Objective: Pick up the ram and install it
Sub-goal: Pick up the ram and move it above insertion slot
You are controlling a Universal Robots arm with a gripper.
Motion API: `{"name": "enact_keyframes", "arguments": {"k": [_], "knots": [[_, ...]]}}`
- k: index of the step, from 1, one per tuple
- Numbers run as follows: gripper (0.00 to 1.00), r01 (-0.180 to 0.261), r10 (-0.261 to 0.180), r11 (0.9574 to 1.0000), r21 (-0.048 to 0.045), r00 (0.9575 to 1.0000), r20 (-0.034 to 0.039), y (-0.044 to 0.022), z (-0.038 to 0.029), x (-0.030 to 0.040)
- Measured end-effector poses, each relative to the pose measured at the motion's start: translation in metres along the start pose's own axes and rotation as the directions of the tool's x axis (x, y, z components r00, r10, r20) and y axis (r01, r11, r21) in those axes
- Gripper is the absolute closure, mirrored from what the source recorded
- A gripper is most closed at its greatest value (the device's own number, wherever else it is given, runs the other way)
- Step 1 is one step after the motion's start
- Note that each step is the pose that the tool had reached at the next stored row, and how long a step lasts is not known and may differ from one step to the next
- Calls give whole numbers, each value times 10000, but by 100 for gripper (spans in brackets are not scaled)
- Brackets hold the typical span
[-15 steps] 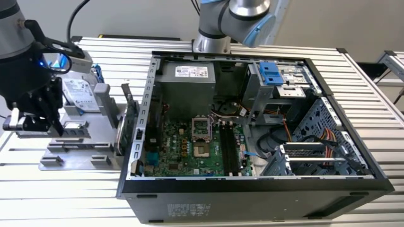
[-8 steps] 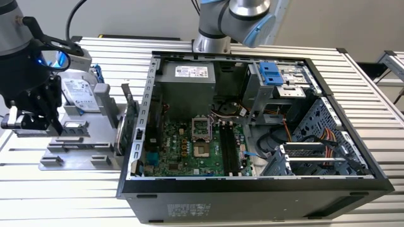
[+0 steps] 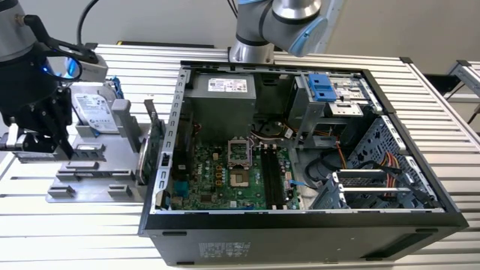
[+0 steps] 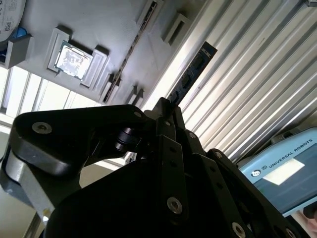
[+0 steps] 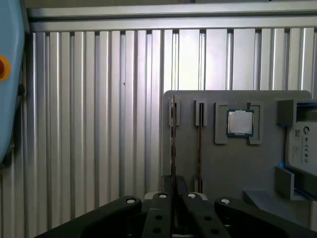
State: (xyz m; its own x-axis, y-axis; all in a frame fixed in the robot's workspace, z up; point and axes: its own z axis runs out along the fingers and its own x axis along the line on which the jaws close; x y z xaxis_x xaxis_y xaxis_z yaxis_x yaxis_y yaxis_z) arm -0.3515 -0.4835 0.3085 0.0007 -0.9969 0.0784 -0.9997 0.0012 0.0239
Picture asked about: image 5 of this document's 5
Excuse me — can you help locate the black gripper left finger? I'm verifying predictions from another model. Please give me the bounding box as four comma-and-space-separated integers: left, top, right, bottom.
37, 175, 176, 238

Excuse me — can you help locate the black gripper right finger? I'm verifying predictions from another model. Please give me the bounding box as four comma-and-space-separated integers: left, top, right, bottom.
176, 175, 317, 238

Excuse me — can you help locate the blue RAM stick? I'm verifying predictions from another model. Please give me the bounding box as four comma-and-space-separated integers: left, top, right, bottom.
198, 101, 205, 192
171, 95, 178, 196

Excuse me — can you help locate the grey parts rack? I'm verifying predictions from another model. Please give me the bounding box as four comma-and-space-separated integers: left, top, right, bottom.
160, 89, 317, 238

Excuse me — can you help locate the silver CPU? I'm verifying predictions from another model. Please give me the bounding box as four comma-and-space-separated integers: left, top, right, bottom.
226, 109, 251, 137

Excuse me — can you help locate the hard disk in blue carrier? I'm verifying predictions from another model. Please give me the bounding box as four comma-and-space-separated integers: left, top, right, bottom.
277, 101, 317, 199

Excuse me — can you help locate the pale blue teach pendant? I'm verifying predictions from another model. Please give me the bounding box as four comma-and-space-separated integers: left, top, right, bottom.
0, 0, 31, 171

